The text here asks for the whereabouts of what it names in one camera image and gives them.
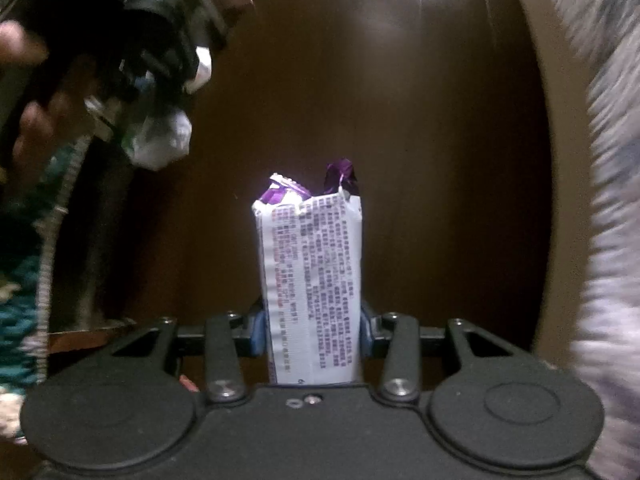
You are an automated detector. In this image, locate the white tissue paper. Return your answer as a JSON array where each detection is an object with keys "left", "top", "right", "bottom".
[{"left": 120, "top": 46, "right": 213, "bottom": 171}]

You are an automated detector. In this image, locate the white purple snack wrapper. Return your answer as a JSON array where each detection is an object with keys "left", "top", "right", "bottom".
[{"left": 252, "top": 159, "right": 362, "bottom": 386}]

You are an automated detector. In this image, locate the person left hand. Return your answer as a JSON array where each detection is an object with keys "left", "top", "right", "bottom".
[{"left": 1, "top": 21, "right": 96, "bottom": 188}]

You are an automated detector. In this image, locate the teal white quilted blanket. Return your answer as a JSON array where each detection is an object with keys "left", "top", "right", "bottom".
[{"left": 1, "top": 136, "right": 90, "bottom": 441}]

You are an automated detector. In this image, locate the bed with orange patterned sheet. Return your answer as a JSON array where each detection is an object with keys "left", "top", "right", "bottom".
[{"left": 522, "top": 0, "right": 639, "bottom": 479}]

